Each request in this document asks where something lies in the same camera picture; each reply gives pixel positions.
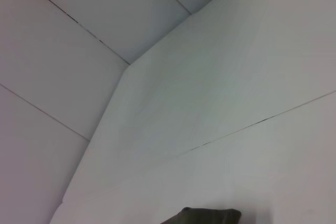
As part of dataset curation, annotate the dark green shirt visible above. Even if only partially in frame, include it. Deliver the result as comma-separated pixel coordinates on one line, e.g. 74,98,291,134
159,207,242,224

